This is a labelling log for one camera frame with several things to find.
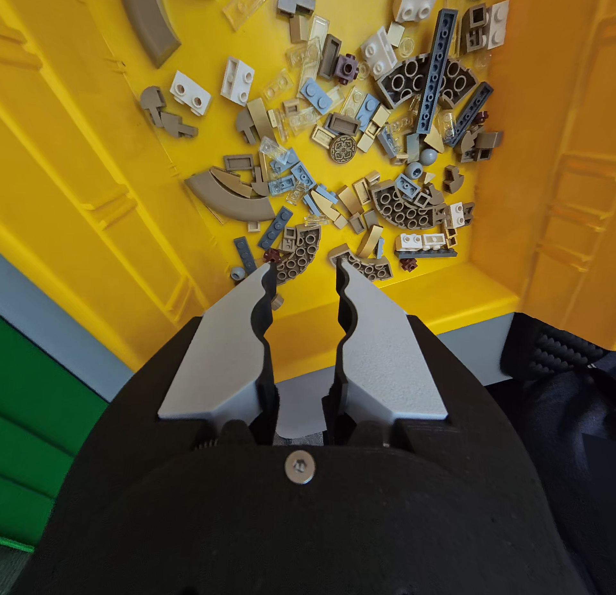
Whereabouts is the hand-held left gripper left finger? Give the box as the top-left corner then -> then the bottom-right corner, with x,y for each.
158,262 -> 281,445

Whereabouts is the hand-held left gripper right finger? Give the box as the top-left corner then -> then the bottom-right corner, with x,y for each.
321,258 -> 449,445

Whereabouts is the pile of lego pieces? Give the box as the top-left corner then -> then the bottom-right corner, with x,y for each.
118,0 -> 511,312

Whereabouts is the yellow plastic bin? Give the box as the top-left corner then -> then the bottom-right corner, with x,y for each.
0,0 -> 616,396

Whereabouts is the black elbow rest pad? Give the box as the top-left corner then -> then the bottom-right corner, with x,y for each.
500,313 -> 609,381

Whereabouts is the green plastic bin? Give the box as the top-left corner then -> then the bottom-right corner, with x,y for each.
0,316 -> 109,553

